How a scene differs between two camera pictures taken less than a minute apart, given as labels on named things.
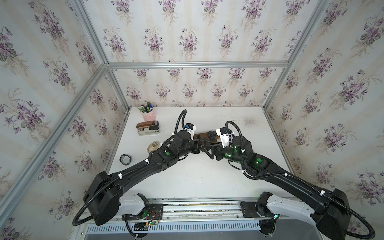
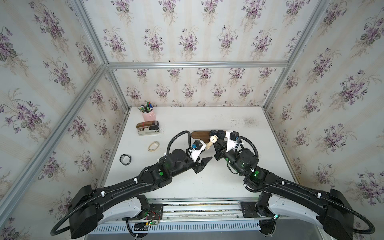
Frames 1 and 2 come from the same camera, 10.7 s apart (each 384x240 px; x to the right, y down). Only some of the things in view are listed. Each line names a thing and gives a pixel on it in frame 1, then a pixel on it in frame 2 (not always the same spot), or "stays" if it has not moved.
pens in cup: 148,108 stays
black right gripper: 215,149 stays
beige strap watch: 153,146 -> 212,140
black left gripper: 196,146 -> 200,166
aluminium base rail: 206,208 stays
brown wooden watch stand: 211,137 stays
